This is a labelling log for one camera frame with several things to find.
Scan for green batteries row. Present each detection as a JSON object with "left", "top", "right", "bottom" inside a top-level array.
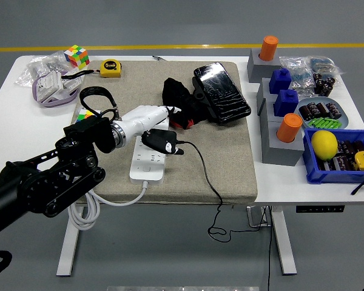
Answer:
[{"left": 306, "top": 118, "right": 343, "bottom": 129}]

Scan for light blue plate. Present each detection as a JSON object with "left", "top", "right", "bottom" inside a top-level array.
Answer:
[{"left": 297, "top": 97, "right": 350, "bottom": 130}]

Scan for white plastic socket block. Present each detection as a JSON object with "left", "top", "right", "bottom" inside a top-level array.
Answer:
[{"left": 35, "top": 71, "right": 81, "bottom": 102}]

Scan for black phone holder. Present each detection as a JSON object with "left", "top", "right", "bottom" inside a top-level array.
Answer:
[{"left": 192, "top": 76, "right": 220, "bottom": 122}]

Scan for clear bag of blue parts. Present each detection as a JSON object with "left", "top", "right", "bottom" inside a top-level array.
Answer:
[{"left": 279, "top": 56, "right": 315, "bottom": 91}]

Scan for silver metal bracket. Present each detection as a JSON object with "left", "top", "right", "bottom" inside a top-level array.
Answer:
[{"left": 246, "top": 206, "right": 272, "bottom": 228}]

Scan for blue peg block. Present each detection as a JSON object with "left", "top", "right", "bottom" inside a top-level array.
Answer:
[
  {"left": 273, "top": 89, "right": 300, "bottom": 118},
  {"left": 268, "top": 68, "right": 292, "bottom": 95}
]

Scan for black cloth with red trim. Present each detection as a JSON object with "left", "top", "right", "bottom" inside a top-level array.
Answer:
[{"left": 161, "top": 77, "right": 214, "bottom": 130}]

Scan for black table control panel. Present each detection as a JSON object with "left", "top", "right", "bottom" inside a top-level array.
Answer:
[{"left": 296, "top": 205, "right": 345, "bottom": 214}]

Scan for white table leg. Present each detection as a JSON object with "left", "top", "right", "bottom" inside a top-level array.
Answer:
[
  {"left": 269, "top": 206, "right": 298, "bottom": 276},
  {"left": 55, "top": 203, "right": 90, "bottom": 278}
]

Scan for yellow tape measure round label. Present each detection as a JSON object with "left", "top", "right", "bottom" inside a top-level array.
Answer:
[{"left": 60, "top": 59, "right": 123, "bottom": 81}]

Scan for grey-brown mat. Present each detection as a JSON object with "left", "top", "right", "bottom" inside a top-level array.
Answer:
[{"left": 71, "top": 59, "right": 259, "bottom": 205}]

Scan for black plug with cord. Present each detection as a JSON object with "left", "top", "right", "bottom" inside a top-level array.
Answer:
[{"left": 141, "top": 129, "right": 263, "bottom": 243}]

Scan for white power strip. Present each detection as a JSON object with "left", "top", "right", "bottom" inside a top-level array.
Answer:
[{"left": 129, "top": 117, "right": 171, "bottom": 186}]

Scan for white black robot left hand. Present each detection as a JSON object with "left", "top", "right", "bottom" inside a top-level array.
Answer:
[{"left": 121, "top": 105, "right": 185, "bottom": 156}]

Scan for dark capacitor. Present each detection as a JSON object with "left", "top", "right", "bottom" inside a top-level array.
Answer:
[
  {"left": 307, "top": 102, "right": 321, "bottom": 118},
  {"left": 326, "top": 102, "right": 343, "bottom": 120},
  {"left": 317, "top": 102, "right": 332, "bottom": 118},
  {"left": 300, "top": 104, "right": 314, "bottom": 121}
]

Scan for pile of dark capacitors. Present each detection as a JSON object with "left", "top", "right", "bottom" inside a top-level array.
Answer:
[{"left": 313, "top": 72, "right": 337, "bottom": 98}]

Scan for yellow lemon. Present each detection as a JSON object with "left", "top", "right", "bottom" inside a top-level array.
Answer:
[{"left": 310, "top": 130, "right": 339, "bottom": 161}]

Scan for rubik's cube on white stand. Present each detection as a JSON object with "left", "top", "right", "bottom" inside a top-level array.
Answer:
[{"left": 75, "top": 108, "right": 103, "bottom": 124}]

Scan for purple tray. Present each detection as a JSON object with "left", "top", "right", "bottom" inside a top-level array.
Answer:
[{"left": 32, "top": 70, "right": 84, "bottom": 109}]

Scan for rubik's cube white faced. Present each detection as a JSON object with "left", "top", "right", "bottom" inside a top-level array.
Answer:
[{"left": 63, "top": 44, "right": 90, "bottom": 71}]

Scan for orange cylinder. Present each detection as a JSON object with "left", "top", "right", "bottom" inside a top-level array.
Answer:
[
  {"left": 276, "top": 113, "right": 303, "bottom": 144},
  {"left": 258, "top": 35, "right": 280, "bottom": 62}
]

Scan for grey block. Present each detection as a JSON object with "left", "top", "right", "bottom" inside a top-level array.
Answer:
[
  {"left": 258, "top": 97, "right": 286, "bottom": 122},
  {"left": 246, "top": 47, "right": 283, "bottom": 84},
  {"left": 260, "top": 116, "right": 305, "bottom": 167},
  {"left": 256, "top": 77, "right": 280, "bottom": 116}
]

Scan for thin black hanging cable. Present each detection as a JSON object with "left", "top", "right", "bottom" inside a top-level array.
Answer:
[{"left": 260, "top": 206, "right": 276, "bottom": 291}]

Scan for blue plastic bin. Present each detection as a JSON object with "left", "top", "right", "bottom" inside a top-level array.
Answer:
[{"left": 302, "top": 128, "right": 364, "bottom": 186}]

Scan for dark capacitors heap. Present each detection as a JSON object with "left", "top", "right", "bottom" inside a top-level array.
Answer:
[{"left": 317, "top": 139, "right": 364, "bottom": 173}]

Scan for white power strip cable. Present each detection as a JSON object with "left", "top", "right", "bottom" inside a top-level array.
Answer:
[{"left": 67, "top": 180, "right": 150, "bottom": 232}]

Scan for clear bag of blue rings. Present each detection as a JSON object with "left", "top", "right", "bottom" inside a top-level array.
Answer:
[{"left": 308, "top": 55, "right": 344, "bottom": 77}]

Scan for clear bags of white parts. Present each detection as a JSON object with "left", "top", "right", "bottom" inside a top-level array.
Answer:
[{"left": 16, "top": 50, "right": 72, "bottom": 88}]

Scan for black smartphone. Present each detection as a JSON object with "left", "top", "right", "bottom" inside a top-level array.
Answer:
[{"left": 193, "top": 61, "right": 252, "bottom": 125}]

